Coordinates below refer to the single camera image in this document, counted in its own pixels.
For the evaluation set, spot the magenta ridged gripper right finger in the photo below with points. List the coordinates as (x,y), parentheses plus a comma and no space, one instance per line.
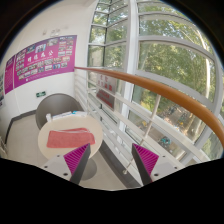
(145,161)

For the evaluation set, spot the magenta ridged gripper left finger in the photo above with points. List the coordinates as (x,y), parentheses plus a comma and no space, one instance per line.
(76,161)

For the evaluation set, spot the pink towel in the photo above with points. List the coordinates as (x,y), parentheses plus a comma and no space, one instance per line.
(70,138)

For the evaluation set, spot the round cream table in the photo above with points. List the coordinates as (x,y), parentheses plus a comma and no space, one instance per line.
(72,122)

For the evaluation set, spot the white box on table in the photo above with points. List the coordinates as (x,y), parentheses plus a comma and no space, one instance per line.
(67,114)

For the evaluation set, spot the white metal railing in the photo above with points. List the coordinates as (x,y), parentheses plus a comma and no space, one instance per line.
(162,126)

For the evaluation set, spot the grey rounded chair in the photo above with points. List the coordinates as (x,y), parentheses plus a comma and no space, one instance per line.
(55,104)

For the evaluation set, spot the wooden orange handrail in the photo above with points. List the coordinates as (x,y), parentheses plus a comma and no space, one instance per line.
(174,95)

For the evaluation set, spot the green exit sign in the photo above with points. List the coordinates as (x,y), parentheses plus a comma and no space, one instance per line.
(40,94)

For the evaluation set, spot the red notice board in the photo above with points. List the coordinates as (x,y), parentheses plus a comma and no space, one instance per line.
(106,89)

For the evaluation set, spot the white window frame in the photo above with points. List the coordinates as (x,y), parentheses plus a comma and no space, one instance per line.
(151,39)

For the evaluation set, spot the large magenta wall poster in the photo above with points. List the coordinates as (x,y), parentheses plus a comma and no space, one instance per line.
(45,58)

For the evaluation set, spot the small magenta wall poster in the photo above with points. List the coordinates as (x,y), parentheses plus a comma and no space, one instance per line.
(9,73)

